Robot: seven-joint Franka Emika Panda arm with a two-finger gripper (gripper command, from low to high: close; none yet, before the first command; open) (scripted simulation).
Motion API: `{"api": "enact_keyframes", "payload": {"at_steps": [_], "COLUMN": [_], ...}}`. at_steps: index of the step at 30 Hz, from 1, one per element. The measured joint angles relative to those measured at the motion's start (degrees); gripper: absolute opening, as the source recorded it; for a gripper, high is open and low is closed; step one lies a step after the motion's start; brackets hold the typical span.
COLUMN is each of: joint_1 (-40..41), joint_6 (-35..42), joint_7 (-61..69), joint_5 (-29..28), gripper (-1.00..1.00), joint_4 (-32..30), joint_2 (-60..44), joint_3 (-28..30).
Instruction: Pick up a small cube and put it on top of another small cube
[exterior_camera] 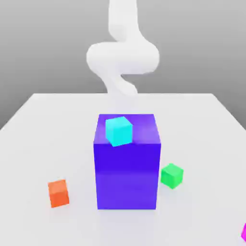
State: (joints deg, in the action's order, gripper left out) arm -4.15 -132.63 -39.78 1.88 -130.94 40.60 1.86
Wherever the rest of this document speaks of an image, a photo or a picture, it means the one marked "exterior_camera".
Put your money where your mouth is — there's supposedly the small cyan cube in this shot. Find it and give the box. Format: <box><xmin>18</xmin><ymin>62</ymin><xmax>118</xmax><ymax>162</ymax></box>
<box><xmin>105</xmin><ymin>116</ymin><xmax>133</xmax><ymax>148</ymax></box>

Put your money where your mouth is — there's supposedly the small green cube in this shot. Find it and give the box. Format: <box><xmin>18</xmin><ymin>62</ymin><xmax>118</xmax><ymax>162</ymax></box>
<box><xmin>160</xmin><ymin>163</ymin><xmax>184</xmax><ymax>190</ymax></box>

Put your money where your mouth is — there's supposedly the small orange cube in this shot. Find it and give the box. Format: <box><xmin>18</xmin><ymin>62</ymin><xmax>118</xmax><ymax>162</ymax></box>
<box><xmin>48</xmin><ymin>179</ymin><xmax>70</xmax><ymax>209</ymax></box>

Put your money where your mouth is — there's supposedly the large blue box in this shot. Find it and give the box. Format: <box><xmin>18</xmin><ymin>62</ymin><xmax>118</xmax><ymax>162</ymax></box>
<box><xmin>93</xmin><ymin>113</ymin><xmax>161</xmax><ymax>210</ymax></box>

